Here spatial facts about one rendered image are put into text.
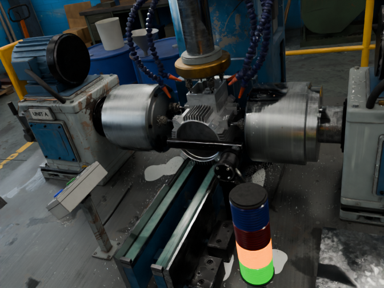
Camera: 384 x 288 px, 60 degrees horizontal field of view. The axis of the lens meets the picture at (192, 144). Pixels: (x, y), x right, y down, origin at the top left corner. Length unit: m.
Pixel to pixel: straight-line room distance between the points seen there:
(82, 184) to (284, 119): 0.58
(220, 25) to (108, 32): 1.99
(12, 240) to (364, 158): 1.15
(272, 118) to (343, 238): 0.35
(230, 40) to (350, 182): 0.63
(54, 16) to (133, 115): 6.93
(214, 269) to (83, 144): 0.70
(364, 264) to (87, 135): 0.96
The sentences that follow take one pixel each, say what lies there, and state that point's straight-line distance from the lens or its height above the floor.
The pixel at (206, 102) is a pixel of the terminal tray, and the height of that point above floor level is 1.12.
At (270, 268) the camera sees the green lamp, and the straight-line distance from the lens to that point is 0.64.
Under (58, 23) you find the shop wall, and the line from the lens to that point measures 7.99.
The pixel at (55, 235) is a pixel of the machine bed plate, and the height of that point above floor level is 0.80.
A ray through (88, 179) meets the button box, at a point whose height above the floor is 1.06.
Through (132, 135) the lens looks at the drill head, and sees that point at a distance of 1.16.
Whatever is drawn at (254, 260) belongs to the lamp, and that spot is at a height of 1.10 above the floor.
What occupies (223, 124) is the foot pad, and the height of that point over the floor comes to 1.06.
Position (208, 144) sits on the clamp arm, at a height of 1.03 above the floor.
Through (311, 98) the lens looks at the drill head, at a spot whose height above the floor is 1.14.
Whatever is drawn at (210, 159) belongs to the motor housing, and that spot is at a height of 0.95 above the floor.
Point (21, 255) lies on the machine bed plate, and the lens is 1.28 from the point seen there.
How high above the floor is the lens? 1.56
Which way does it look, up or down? 31 degrees down
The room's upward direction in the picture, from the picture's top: 12 degrees counter-clockwise
